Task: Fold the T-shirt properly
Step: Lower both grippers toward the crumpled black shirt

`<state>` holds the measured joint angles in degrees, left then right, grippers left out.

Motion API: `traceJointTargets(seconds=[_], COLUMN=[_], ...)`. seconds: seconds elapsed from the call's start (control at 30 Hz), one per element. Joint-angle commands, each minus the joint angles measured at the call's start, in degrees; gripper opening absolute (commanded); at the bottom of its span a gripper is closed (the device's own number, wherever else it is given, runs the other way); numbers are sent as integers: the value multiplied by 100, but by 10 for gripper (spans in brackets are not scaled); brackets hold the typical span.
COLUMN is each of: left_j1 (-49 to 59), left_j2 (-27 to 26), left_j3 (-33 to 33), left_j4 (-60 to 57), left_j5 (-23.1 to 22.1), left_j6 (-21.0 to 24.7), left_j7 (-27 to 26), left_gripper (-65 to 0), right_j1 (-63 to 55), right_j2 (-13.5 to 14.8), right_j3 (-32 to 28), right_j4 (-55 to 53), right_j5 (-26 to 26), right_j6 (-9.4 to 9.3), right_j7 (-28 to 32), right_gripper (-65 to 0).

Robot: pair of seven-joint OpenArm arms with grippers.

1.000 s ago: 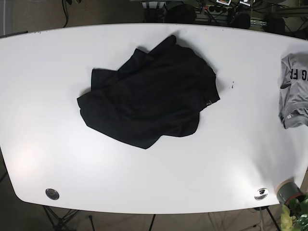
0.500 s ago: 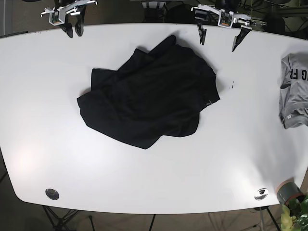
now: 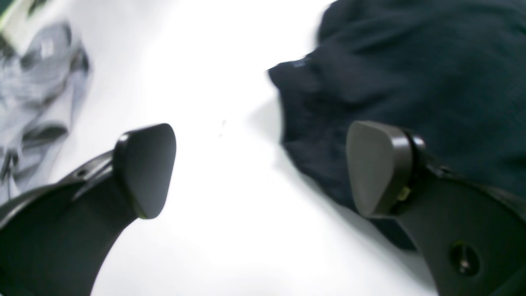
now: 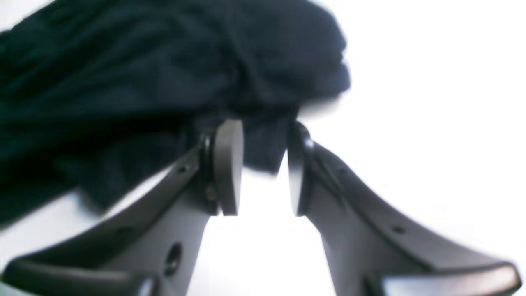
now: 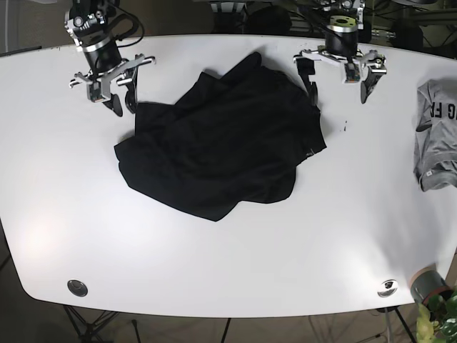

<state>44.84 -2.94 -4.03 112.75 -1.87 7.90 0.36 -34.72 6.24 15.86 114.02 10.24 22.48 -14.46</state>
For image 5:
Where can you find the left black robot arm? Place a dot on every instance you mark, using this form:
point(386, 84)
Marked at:
point(340, 22)

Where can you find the right metal table grommet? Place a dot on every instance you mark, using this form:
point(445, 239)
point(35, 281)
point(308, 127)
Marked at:
point(387, 288)

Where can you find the black T-shirt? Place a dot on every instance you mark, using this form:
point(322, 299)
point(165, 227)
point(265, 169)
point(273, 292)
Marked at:
point(235, 138)

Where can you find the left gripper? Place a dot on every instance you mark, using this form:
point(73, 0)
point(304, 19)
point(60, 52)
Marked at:
point(340, 49)

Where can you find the left metal table grommet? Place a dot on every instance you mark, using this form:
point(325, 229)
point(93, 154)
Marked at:
point(77, 288)

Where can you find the green plant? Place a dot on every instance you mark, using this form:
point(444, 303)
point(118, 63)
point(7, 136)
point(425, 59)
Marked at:
point(436, 320)

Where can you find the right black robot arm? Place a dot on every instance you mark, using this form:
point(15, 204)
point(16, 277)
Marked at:
point(97, 28)

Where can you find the grey plant pot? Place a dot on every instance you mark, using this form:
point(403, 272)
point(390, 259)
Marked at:
point(426, 283)

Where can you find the metal table grommet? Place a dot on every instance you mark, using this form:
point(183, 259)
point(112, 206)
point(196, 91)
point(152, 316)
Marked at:
point(387, 288)
point(77, 288)

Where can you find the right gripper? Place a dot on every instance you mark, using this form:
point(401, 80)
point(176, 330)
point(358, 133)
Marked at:
point(105, 67)

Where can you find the grey long sleeve shirt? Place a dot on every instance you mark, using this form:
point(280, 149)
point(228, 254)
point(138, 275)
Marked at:
point(434, 158)

